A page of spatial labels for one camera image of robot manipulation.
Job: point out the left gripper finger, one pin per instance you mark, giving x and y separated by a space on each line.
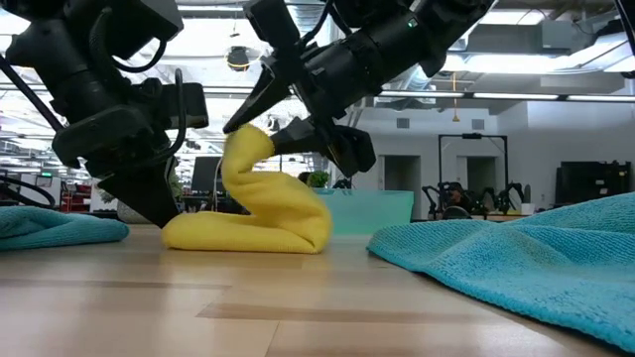
144 193

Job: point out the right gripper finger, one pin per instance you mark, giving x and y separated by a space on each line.
263 96
305 139

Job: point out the yellow microfiber towel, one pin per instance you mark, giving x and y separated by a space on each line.
278 213

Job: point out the blue microfiber towel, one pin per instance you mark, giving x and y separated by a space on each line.
49 228

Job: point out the blue towel with white tag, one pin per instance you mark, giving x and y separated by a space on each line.
521 263

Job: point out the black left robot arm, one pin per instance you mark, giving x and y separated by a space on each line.
59 44

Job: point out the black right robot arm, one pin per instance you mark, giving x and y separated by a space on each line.
387 44

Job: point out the person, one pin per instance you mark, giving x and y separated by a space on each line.
303 177

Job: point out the small green background plant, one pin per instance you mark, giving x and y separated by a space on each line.
319 178

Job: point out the black background monitor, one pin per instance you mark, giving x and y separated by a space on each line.
206 173

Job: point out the red tool cart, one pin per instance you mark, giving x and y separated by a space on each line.
74 196

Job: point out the green translucent plastic bin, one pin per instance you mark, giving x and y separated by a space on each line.
372 210

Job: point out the long ceiling light strip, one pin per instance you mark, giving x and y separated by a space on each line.
516 95

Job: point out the small cactus in white cup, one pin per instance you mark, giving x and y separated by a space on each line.
527 208

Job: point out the black storage cabinet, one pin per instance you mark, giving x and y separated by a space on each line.
590 183

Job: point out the black ceiling-mounted camera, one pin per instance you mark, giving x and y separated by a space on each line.
238 58

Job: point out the grey wall vent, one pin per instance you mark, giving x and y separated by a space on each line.
403 123
477 124

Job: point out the black metal gantry frame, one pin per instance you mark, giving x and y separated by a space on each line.
471 135

